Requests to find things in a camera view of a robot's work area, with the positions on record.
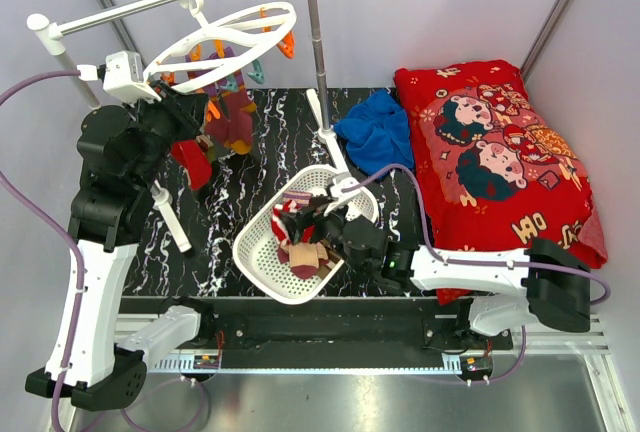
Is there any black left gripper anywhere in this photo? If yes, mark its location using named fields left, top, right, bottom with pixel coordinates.
left=124, top=78, right=210, bottom=188

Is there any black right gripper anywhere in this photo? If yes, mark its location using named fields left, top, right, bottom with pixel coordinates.
left=278, top=197, right=367, bottom=276

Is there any red white striped sock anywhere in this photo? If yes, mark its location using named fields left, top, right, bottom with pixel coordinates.
left=171, top=139, right=212, bottom=190

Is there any maroon beige sock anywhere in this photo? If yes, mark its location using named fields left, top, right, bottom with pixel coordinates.
left=277, top=242, right=336, bottom=280

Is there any purple striped sock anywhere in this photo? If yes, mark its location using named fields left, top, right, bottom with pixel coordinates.
left=198, top=70, right=257, bottom=155

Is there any red white santa sock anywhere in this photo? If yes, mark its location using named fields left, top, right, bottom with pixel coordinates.
left=271, top=200, right=299, bottom=246

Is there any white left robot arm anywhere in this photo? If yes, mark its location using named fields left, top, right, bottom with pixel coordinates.
left=25, top=81, right=216, bottom=412

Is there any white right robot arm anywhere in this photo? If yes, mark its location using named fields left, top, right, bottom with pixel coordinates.
left=281, top=197, right=591, bottom=349

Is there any white round clip hanger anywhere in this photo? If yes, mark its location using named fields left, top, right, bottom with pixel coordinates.
left=143, top=0, right=297, bottom=94

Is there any white perforated plastic basket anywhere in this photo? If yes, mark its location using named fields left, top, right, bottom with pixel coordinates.
left=232, top=164, right=378, bottom=306

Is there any teal plastic clip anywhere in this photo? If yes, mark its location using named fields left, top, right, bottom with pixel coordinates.
left=247, top=59, right=265, bottom=85

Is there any blue towel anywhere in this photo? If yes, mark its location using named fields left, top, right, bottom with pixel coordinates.
left=334, top=90, right=415, bottom=176

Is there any red cartoon print pillow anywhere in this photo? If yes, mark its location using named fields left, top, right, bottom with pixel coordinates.
left=392, top=58, right=609, bottom=306

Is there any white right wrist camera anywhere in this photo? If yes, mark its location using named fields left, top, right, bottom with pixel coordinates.
left=324, top=172, right=359, bottom=216

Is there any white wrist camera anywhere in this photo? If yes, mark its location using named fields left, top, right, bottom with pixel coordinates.
left=324, top=172, right=359, bottom=216
left=76, top=51, right=161, bottom=105

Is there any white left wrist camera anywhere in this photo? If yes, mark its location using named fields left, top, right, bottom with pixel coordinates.
left=76, top=51, right=161, bottom=105

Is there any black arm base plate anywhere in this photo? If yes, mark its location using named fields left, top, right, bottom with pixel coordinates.
left=190, top=297, right=515, bottom=371

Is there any white drying rack frame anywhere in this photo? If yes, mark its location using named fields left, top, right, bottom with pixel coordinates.
left=24, top=0, right=361, bottom=253

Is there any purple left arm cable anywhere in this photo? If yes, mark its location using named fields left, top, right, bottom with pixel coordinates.
left=0, top=69, right=211, bottom=432

